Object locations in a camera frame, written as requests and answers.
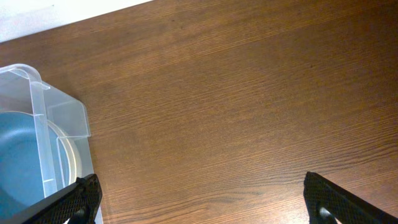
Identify dark blue plate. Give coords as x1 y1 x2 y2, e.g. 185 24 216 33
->
1 111 62 220

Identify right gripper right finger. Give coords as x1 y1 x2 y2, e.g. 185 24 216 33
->
303 172 397 224

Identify clear plastic storage bin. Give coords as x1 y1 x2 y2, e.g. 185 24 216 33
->
1 63 94 198

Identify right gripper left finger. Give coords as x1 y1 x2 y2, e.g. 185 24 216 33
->
1 174 103 224

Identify cream plate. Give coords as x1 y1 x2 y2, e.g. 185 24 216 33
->
47 121 83 185

